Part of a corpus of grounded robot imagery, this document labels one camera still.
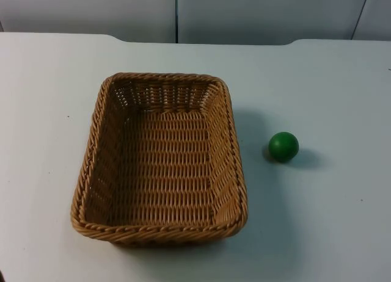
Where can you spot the pale brown wicker basket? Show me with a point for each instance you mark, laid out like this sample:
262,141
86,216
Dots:
159,163

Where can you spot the green ball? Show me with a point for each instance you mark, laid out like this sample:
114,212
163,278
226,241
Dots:
283,146

